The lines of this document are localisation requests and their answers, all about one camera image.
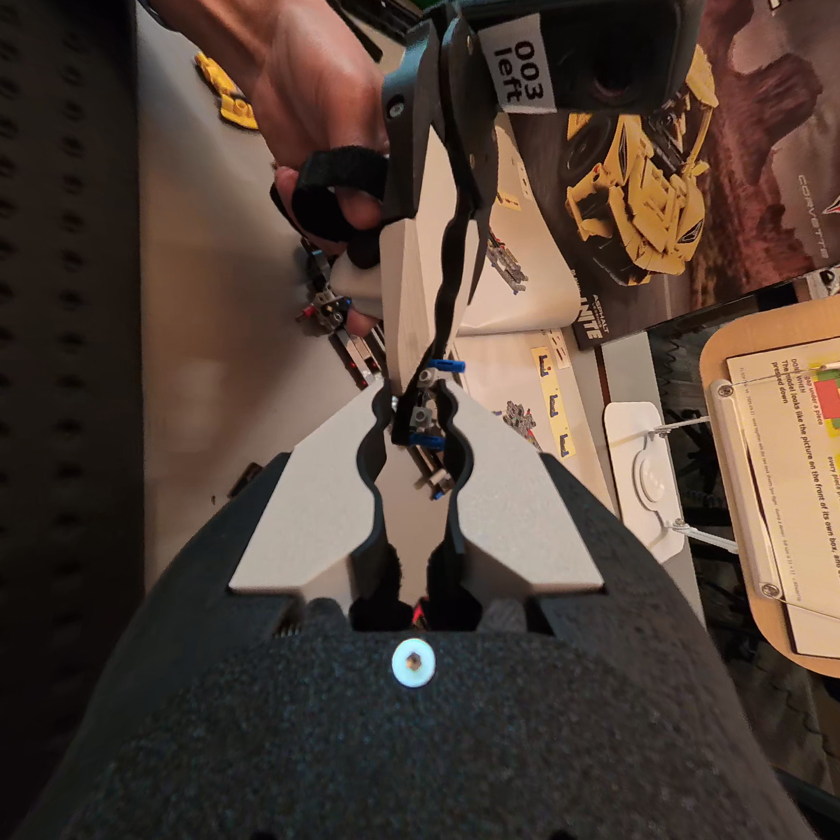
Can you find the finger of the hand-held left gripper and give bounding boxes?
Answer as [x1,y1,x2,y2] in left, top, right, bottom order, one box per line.
[406,218,492,389]
[379,128,462,396]

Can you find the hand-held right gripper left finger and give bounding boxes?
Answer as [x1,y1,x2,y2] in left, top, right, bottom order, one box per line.
[228,382,389,606]

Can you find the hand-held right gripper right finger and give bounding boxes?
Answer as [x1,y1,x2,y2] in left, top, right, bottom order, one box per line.
[438,379,606,609]

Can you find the grey lego chassis assembly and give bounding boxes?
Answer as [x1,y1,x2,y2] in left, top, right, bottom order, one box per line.
[295,236,460,505]

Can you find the black lego beam blue pins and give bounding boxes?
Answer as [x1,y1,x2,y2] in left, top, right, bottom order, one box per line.
[392,357,467,454]

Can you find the lego instruction booklet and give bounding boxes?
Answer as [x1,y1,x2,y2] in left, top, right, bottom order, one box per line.
[453,125,618,513]

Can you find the dark lego set box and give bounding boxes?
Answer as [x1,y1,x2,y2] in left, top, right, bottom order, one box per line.
[505,0,840,352]

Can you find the cluster of black lego pieces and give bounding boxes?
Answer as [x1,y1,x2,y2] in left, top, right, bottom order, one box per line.
[341,0,427,63]

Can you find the pile of yellow lego pieces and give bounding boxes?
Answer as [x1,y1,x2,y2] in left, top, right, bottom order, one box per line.
[193,51,260,131]

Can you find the person's left hand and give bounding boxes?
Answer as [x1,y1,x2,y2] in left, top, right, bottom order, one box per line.
[147,0,392,337]

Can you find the printed instruction sheet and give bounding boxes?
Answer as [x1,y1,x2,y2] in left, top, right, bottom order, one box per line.
[725,354,840,658]

